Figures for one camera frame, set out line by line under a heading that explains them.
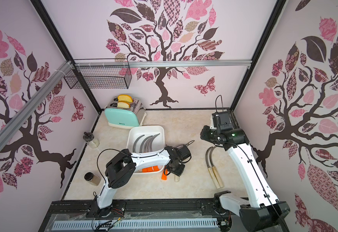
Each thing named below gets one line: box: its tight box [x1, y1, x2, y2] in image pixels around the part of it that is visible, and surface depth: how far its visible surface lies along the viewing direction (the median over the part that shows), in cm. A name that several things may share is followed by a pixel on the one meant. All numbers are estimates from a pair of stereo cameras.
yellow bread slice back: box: [117, 94, 133, 103], surface depth 102 cm
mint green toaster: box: [104, 95, 147, 130], surface depth 102 cm
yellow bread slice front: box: [116, 101, 131, 109], surface depth 100 cm
